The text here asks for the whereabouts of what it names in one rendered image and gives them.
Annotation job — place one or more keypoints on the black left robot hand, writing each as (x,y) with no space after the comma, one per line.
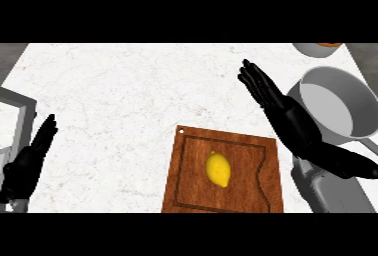
(24,166)

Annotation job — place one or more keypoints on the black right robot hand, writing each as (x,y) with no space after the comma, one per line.
(296,126)

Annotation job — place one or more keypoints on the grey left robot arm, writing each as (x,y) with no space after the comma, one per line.
(12,206)

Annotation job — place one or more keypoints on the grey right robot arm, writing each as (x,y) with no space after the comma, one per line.
(327,190)

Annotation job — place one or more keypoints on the grey metal pot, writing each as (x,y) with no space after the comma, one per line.
(340,106)

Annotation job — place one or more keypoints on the brown wooden cutting board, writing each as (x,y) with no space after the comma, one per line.
(224,173)

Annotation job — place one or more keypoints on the yellow lemon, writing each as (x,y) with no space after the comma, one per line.
(219,169)

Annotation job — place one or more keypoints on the grey framed appliance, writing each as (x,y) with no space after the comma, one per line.
(15,123)

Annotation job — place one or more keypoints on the grey bowl with orange content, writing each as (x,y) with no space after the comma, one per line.
(318,49)

